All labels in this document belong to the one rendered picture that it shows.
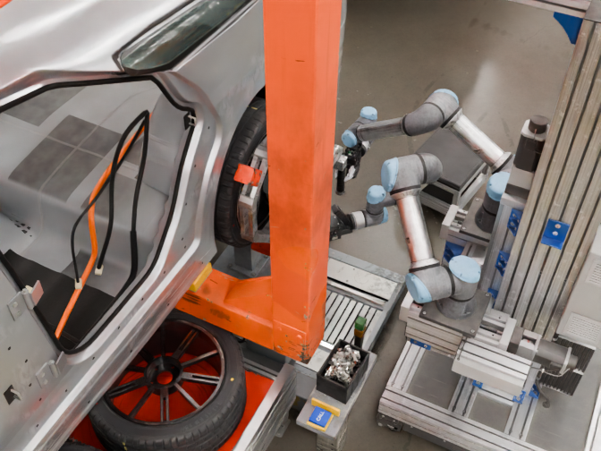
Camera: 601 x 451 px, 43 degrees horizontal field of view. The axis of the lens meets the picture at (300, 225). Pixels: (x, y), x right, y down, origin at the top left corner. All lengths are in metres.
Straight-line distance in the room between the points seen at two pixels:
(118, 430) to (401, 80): 3.30
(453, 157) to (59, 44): 2.60
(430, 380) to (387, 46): 2.96
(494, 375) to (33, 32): 1.95
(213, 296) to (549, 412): 1.53
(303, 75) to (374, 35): 3.79
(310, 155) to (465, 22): 3.99
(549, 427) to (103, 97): 2.43
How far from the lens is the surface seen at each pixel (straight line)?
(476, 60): 5.77
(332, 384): 3.09
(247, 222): 3.26
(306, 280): 2.74
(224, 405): 3.09
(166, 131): 3.08
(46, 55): 2.29
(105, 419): 3.14
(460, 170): 4.29
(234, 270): 3.86
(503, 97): 5.46
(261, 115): 3.21
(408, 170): 2.82
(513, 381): 2.99
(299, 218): 2.52
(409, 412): 3.42
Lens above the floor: 3.16
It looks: 46 degrees down
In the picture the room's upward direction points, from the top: 1 degrees clockwise
